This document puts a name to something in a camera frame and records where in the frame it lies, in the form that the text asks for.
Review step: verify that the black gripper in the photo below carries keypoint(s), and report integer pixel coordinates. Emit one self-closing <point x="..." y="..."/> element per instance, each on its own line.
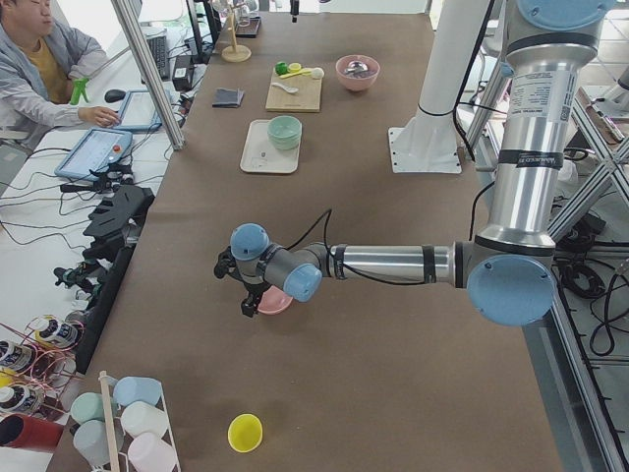
<point x="253" y="288"/>

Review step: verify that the small pink bowl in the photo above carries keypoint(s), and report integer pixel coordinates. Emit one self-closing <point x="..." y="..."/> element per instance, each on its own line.
<point x="274" y="301"/>

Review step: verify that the white ceramic spoon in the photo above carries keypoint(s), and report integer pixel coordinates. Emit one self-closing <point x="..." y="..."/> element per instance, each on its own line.
<point x="285" y="88"/>

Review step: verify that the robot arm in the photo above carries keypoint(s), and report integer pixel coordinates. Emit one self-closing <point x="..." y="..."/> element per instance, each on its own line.
<point x="294" y="10"/>
<point x="506" y="267"/>

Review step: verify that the bottom green bowl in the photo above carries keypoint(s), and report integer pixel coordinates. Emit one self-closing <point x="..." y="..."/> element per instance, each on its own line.
<point x="285" y="145"/>

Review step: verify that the green bowl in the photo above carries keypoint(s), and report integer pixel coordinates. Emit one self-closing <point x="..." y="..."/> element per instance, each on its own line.
<point x="296" y="138"/>
<point x="285" y="145"/>
<point x="284" y="127"/>
<point x="282" y="137"/>

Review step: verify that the top green bowl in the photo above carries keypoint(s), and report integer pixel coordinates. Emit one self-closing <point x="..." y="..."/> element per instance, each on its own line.
<point x="284" y="127"/>

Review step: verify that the large pink bowl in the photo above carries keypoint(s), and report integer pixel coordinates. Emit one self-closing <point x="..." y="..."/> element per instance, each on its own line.
<point x="357" y="84"/>

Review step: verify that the operator hand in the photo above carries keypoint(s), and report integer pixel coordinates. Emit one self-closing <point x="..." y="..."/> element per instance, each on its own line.
<point x="99" y="116"/>

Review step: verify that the yellow plastic cup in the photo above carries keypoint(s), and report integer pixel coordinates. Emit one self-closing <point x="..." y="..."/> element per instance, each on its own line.
<point x="245" y="433"/>

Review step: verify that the blue plastic cup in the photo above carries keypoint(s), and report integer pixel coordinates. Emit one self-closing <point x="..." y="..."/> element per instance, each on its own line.
<point x="132" y="389"/>

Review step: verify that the white bear serving tray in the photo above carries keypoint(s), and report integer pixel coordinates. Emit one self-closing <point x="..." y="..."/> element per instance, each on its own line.
<point x="260" y="156"/>

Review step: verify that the black tool rack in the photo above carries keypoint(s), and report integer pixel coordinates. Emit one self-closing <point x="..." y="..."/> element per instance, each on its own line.
<point x="106" y="260"/>

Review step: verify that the white plastic cup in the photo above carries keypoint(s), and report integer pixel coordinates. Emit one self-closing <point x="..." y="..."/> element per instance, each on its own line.
<point x="140" y="417"/>

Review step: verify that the white cup rack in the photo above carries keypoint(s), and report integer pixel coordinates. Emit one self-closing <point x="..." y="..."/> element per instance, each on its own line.
<point x="118" y="440"/>

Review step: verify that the pink plastic cup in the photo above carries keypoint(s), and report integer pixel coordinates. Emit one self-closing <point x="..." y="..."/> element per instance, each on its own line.
<point x="150" y="453"/>

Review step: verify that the green plastic cup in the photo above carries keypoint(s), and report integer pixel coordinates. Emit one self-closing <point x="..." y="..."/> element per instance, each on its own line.
<point x="86" y="407"/>

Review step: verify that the folded grey cloth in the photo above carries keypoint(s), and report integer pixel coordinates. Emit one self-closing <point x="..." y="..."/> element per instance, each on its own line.
<point x="228" y="98"/>

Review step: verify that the grey plastic cup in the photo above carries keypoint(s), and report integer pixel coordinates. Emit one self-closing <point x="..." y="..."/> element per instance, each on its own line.
<point x="90" y="440"/>

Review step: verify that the bamboo cutting board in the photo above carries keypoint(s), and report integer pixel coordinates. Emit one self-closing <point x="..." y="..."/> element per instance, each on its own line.
<point x="307" y="100"/>

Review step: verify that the near teach pendant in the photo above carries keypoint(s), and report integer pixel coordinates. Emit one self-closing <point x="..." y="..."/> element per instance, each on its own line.
<point x="93" y="153"/>

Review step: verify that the teach pendant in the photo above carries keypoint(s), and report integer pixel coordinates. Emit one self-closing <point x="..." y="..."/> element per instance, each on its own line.
<point x="137" y="112"/>
<point x="93" y="153"/>

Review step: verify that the far teach pendant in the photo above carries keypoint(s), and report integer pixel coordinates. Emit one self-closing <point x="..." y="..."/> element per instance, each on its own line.
<point x="137" y="112"/>

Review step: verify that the upper lemon slice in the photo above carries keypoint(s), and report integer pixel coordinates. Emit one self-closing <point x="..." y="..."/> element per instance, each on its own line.
<point x="294" y="67"/>

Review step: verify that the black computer mouse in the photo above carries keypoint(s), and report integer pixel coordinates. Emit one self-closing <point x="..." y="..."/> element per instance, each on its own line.
<point x="114" y="95"/>

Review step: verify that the wooden cup tree stand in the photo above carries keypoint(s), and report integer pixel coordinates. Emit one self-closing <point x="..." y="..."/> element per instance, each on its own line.
<point x="234" y="52"/>

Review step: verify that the metal ice scoop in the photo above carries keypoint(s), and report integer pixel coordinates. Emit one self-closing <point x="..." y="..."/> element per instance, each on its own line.
<point x="356" y="69"/>

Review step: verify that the red cup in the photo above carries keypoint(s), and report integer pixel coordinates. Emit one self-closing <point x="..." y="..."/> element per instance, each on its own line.
<point x="26" y="432"/>

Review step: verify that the black keyboard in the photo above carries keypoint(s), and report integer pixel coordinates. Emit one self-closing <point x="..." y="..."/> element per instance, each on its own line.
<point x="158" y="49"/>

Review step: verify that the black tray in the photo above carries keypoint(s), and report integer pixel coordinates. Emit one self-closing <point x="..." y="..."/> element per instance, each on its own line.
<point x="250" y="30"/>

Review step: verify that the seated operator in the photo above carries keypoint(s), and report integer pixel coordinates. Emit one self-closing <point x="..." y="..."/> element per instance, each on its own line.
<point x="40" y="60"/>

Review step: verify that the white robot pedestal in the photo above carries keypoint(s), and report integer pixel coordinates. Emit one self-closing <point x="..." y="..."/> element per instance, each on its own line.
<point x="428" y="142"/>

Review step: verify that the aluminium frame post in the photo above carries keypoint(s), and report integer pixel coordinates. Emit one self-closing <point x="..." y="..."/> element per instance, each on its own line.
<point x="133" y="32"/>

